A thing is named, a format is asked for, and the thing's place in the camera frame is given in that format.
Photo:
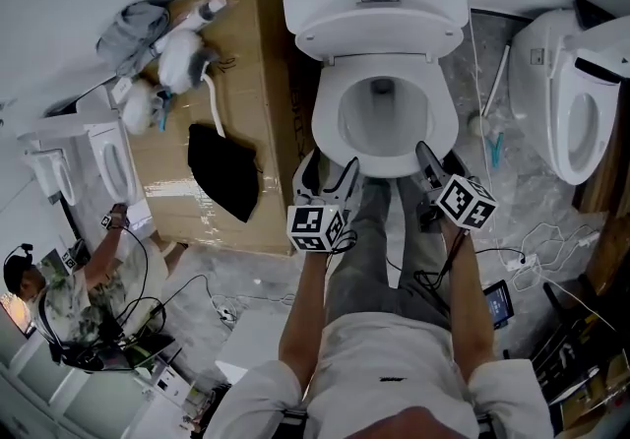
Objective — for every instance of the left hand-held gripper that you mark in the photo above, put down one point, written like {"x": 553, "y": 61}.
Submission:
{"x": 312, "y": 228}

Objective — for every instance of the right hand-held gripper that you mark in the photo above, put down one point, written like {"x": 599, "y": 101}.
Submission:
{"x": 465, "y": 201}

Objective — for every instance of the white toilet seat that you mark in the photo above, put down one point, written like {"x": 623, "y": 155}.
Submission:
{"x": 327, "y": 122}

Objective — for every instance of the person's right forearm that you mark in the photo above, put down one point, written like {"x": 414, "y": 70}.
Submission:
{"x": 470, "y": 299}

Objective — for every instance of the person's left forearm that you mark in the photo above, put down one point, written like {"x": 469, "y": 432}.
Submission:
{"x": 305, "y": 309}

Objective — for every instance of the white stick toilet brush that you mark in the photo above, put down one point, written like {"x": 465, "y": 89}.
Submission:
{"x": 497, "y": 78}

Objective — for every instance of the white smart toilet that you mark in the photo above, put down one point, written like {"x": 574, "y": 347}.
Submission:
{"x": 536, "y": 82}

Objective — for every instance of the white toilet lid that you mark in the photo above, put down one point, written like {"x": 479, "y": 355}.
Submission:
{"x": 379, "y": 36}

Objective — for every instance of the white square toilet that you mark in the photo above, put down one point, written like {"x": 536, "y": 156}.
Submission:
{"x": 106, "y": 142}

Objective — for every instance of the person's grey trousers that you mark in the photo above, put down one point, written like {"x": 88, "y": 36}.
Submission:
{"x": 369, "y": 260}

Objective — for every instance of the black cloth bag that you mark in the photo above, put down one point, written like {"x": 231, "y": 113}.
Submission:
{"x": 224, "y": 171}

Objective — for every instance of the white power strip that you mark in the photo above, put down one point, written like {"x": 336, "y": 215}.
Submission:
{"x": 226, "y": 311}
{"x": 522, "y": 262}

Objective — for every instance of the large cardboard box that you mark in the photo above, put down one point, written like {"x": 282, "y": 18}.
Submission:
{"x": 256, "y": 58}

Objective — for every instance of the black smartphone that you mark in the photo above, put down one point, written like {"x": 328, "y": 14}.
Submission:
{"x": 499, "y": 304}

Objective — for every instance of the brown wooden planks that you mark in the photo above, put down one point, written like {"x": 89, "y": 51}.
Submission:
{"x": 605, "y": 171}

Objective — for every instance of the white flat box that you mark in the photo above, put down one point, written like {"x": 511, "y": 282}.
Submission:
{"x": 256, "y": 343}

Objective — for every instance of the person's white shirt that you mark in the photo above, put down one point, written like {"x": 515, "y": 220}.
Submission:
{"x": 384, "y": 353}

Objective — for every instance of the white brush with grey bristles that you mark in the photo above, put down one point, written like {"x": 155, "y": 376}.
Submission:
{"x": 179, "y": 58}

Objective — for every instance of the white fluffy bundle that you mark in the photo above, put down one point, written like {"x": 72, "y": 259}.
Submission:
{"x": 138, "y": 107}

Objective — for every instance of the white tube bottle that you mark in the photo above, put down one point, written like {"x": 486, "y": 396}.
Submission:
{"x": 202, "y": 11}

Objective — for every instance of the black metal rack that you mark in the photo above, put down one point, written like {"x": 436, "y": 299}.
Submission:
{"x": 576, "y": 358}

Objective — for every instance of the grey laptop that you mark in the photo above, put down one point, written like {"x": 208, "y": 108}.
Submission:
{"x": 150, "y": 353}

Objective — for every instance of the grey crumpled cloth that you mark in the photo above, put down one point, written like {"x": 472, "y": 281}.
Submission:
{"x": 130, "y": 33}

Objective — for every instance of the person's chin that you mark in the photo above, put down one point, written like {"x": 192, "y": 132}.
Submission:
{"x": 413, "y": 424}

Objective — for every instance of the white cabinet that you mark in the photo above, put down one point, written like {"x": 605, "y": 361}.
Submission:
{"x": 74, "y": 402}

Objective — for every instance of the black framed screen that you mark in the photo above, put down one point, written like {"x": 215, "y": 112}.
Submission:
{"x": 17, "y": 314}

